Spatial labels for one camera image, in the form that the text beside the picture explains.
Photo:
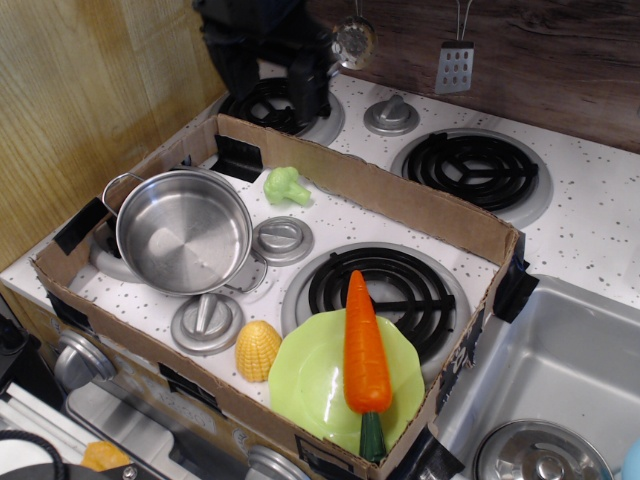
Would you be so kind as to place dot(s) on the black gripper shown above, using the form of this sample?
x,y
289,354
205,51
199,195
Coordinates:
x,y
238,34

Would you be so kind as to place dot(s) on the orange toy carrot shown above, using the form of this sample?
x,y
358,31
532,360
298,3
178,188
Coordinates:
x,y
366,376

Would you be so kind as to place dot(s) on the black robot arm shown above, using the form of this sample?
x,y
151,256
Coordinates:
x,y
239,34

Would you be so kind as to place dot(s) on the light green plastic plate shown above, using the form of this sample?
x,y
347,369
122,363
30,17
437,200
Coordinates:
x,y
306,381

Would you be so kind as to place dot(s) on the hanging slotted metal spoon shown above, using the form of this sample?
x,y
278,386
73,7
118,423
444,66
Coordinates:
x,y
354,40

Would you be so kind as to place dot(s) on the green toy broccoli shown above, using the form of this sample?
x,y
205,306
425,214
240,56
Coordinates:
x,y
282,184

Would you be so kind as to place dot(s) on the silver knob back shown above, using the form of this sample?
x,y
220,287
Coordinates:
x,y
391,117

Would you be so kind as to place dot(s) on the silver knob centre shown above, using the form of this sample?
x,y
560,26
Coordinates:
x,y
283,240

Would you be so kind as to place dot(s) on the hanging metal spatula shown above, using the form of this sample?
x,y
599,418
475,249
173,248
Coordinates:
x,y
456,58

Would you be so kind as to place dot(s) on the stainless steel pot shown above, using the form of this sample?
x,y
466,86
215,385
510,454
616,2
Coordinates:
x,y
184,232

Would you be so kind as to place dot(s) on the back right black burner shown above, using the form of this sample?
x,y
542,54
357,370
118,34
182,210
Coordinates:
x,y
491,170

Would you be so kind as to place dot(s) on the brown cardboard fence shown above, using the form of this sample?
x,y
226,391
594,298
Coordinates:
x,y
353,201

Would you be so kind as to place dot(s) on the front right black burner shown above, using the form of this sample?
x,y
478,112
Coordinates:
x,y
415,292

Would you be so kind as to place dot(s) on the silver knob front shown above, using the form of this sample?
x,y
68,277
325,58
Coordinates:
x,y
207,324

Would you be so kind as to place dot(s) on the yellow toy corn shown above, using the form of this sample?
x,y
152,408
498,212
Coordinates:
x,y
256,349

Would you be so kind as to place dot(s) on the silver oven knob left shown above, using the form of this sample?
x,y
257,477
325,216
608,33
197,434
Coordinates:
x,y
80,362

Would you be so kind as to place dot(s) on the silver oven knob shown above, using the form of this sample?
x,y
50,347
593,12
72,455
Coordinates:
x,y
265,463
80,362

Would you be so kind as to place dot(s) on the silver oven knob bottom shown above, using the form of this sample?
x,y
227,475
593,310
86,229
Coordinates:
x,y
265,463

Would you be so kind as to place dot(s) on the grey toy sink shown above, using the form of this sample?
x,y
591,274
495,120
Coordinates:
x,y
571,358

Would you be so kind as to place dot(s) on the orange toy piece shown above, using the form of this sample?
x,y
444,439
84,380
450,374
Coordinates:
x,y
101,456

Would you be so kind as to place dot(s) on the silver pot lid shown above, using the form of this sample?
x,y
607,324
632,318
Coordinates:
x,y
537,449

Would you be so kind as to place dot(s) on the light blue object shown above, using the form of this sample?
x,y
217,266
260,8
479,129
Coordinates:
x,y
631,465

